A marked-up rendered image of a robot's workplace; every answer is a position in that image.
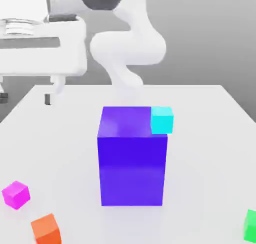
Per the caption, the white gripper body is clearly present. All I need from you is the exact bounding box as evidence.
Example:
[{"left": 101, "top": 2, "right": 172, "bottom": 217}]
[{"left": 0, "top": 17, "right": 88, "bottom": 77}]

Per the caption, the small magenta cube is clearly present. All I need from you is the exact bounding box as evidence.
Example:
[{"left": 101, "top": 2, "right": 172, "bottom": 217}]
[{"left": 1, "top": 180, "right": 31, "bottom": 210}]

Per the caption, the small cyan cube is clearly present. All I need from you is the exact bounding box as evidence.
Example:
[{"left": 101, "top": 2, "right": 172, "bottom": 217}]
[{"left": 150, "top": 106, "right": 175, "bottom": 135}]

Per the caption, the small orange cube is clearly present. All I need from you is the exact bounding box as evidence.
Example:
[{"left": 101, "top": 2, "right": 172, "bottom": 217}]
[{"left": 30, "top": 213, "right": 62, "bottom": 244}]

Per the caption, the small green cube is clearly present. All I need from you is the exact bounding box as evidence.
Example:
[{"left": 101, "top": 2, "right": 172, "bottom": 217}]
[{"left": 243, "top": 209, "right": 256, "bottom": 244}]

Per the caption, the large purple box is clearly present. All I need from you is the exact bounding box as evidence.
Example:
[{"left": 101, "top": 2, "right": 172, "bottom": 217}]
[{"left": 97, "top": 106, "right": 168, "bottom": 207}]

